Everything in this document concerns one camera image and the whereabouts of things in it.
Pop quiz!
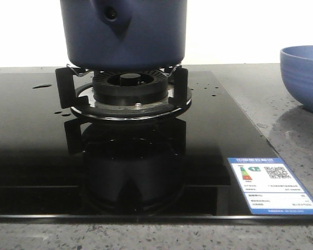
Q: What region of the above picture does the blue cooking pot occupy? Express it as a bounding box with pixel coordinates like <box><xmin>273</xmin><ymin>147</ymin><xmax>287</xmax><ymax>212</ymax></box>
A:
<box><xmin>60</xmin><ymin>1</ymin><xmax>187</xmax><ymax>71</ymax></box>

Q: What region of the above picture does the right gas burner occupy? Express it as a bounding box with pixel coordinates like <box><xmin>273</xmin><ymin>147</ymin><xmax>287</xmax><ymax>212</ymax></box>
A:
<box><xmin>92</xmin><ymin>70</ymin><xmax>168</xmax><ymax>106</ymax></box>

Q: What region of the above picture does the blue energy rating label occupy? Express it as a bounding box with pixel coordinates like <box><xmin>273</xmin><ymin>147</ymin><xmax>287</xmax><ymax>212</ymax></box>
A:
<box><xmin>228</xmin><ymin>158</ymin><xmax>313</xmax><ymax>216</ymax></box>

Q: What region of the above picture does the black right pot support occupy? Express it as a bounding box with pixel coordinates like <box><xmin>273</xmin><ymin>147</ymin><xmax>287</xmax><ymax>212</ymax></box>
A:
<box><xmin>55</xmin><ymin>65</ymin><xmax>191</xmax><ymax>121</ymax></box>

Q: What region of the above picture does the black glass gas stove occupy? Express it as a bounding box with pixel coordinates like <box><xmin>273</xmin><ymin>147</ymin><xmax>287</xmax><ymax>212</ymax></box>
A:
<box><xmin>0</xmin><ymin>72</ymin><xmax>313</xmax><ymax>224</ymax></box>

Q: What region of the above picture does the blue ribbed bowl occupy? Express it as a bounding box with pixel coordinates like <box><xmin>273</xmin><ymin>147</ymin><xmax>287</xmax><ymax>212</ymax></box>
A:
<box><xmin>280</xmin><ymin>45</ymin><xmax>313</xmax><ymax>112</ymax></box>

